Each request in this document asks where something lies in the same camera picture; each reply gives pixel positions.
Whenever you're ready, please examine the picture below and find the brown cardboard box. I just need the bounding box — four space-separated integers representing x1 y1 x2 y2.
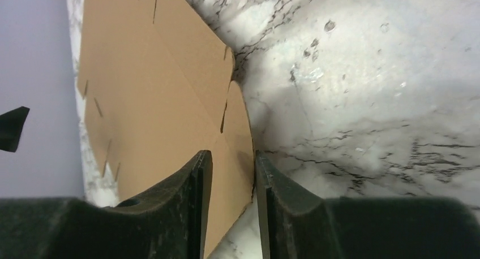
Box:
78 0 254 258

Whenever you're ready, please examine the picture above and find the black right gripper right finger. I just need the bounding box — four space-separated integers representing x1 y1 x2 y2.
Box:
255 151 479 259

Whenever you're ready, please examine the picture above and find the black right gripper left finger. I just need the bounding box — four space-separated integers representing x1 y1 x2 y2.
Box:
1 150 213 258

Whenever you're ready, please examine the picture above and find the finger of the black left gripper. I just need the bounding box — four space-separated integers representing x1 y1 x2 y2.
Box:
0 106 30 153

